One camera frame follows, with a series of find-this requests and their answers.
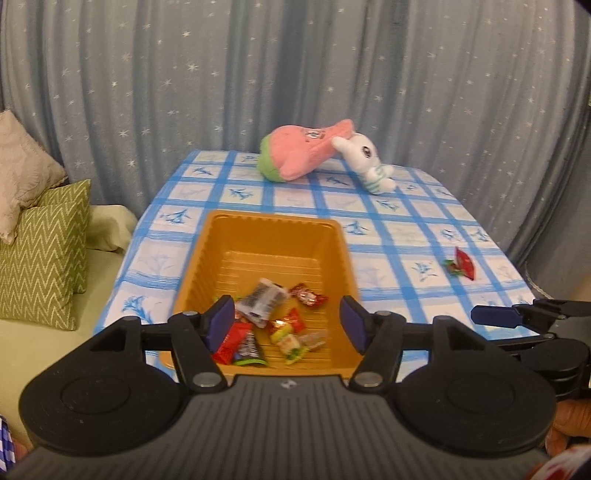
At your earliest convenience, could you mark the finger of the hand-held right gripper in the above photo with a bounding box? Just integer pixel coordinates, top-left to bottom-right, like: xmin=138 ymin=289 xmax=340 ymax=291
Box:
xmin=495 ymin=333 xmax=556 ymax=352
xmin=470 ymin=298 xmax=591 ymax=330

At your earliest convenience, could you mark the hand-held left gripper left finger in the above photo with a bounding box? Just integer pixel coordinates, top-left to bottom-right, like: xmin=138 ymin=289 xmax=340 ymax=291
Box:
xmin=90 ymin=295 xmax=237 ymax=393

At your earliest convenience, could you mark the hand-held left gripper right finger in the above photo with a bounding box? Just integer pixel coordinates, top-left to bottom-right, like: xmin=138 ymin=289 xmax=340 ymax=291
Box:
xmin=339 ymin=295 xmax=485 ymax=393

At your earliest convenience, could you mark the large red snack packet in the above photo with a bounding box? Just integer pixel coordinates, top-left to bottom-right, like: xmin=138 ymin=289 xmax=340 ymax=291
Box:
xmin=211 ymin=322 xmax=256 ymax=366
xmin=454 ymin=246 xmax=477 ymax=281

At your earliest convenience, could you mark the dark snack packet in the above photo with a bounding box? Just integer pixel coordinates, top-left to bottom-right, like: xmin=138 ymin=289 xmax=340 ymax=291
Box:
xmin=232 ymin=330 xmax=271 ymax=368

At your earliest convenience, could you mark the tan candy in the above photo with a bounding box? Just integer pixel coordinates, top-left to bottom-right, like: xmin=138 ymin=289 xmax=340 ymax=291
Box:
xmin=302 ymin=330 xmax=329 ymax=354

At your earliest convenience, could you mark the clear black sesame bar packet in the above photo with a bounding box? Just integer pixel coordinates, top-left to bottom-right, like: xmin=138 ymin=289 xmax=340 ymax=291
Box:
xmin=235 ymin=277 xmax=290 ymax=329

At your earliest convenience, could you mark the small red snack packet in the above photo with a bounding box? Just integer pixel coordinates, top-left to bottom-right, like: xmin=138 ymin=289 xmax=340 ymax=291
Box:
xmin=287 ymin=282 xmax=330 ymax=308

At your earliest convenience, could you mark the dark red candy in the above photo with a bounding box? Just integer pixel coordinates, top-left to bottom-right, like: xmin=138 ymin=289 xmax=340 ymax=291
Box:
xmin=267 ymin=308 xmax=307 ymax=343

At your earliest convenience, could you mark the yellow green candy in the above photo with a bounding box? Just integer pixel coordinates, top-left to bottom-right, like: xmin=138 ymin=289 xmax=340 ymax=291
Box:
xmin=276 ymin=333 xmax=311 ymax=366

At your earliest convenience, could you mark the orange plastic tray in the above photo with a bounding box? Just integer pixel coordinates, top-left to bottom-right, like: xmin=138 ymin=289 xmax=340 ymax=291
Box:
xmin=158 ymin=209 xmax=366 ymax=377

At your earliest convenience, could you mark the person's right hand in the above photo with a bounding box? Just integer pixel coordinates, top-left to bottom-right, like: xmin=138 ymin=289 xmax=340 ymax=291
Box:
xmin=544 ymin=398 xmax=591 ymax=462

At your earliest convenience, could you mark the red white printed clothing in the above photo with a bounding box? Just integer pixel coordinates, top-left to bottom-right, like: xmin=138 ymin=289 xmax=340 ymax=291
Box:
xmin=529 ymin=442 xmax=591 ymax=480

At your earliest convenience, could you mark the blue checkered tablecloth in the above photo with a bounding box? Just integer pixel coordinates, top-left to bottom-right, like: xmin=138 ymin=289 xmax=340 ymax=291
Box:
xmin=93 ymin=148 xmax=540 ymax=370

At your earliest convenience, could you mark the white bunny plush toy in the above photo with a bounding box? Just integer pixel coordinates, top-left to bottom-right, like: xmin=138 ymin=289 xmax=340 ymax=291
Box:
xmin=331 ymin=131 xmax=398 ymax=195

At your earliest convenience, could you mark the pink green plush toy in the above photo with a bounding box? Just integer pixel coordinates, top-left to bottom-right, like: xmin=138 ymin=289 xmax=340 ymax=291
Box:
xmin=257 ymin=119 xmax=357 ymax=184

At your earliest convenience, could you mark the light green sofa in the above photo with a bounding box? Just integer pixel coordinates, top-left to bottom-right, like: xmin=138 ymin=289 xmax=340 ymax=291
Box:
xmin=0 ymin=204 xmax=140 ymax=446

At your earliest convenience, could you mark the green zigzag pillow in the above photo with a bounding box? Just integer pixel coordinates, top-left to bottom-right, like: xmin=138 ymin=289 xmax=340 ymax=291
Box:
xmin=34 ymin=178 xmax=93 ymax=295
xmin=0 ymin=202 xmax=89 ymax=332

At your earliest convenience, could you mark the blue white checkered cloth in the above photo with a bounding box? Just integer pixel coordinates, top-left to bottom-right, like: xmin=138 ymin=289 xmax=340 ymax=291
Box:
xmin=0 ymin=414 xmax=22 ymax=468

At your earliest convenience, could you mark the beige pillow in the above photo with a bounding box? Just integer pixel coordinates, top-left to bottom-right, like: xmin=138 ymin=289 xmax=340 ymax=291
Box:
xmin=0 ymin=108 xmax=68 ymax=245

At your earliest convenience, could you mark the grey blue starry curtain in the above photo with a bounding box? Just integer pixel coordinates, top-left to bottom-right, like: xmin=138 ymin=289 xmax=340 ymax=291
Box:
xmin=0 ymin=0 xmax=591 ymax=298

